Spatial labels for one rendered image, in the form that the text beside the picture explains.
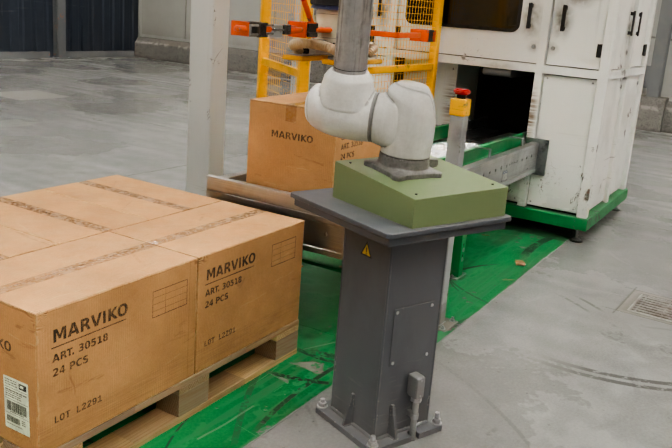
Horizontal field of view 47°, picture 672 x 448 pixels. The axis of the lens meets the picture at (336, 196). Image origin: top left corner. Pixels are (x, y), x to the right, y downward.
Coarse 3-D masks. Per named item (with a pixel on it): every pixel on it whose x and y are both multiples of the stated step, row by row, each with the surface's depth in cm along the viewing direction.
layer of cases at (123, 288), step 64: (64, 192) 304; (128, 192) 311; (0, 256) 228; (64, 256) 232; (128, 256) 237; (192, 256) 242; (256, 256) 267; (0, 320) 198; (64, 320) 199; (128, 320) 219; (192, 320) 244; (256, 320) 275; (0, 384) 203; (64, 384) 203; (128, 384) 224
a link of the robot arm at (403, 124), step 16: (384, 96) 229; (400, 96) 225; (416, 96) 225; (432, 96) 232; (384, 112) 227; (400, 112) 226; (416, 112) 225; (432, 112) 228; (384, 128) 228; (400, 128) 227; (416, 128) 226; (432, 128) 230; (384, 144) 231; (400, 144) 228; (416, 144) 228
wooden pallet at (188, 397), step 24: (288, 336) 296; (264, 360) 290; (192, 384) 250; (216, 384) 270; (240, 384) 274; (168, 408) 248; (192, 408) 252; (96, 432) 216; (120, 432) 236; (144, 432) 237
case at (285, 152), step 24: (288, 96) 325; (264, 120) 307; (288, 120) 302; (264, 144) 309; (288, 144) 303; (312, 144) 298; (336, 144) 294; (360, 144) 313; (264, 168) 311; (288, 168) 305; (312, 168) 300
